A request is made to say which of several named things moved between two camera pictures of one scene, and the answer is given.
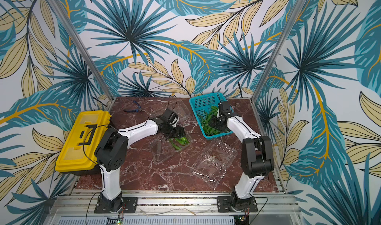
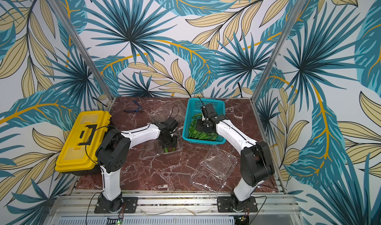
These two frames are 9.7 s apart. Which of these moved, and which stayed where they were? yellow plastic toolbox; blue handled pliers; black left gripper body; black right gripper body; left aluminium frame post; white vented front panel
Moved: black left gripper body; black right gripper body
Stayed: white vented front panel; left aluminium frame post; blue handled pliers; yellow plastic toolbox
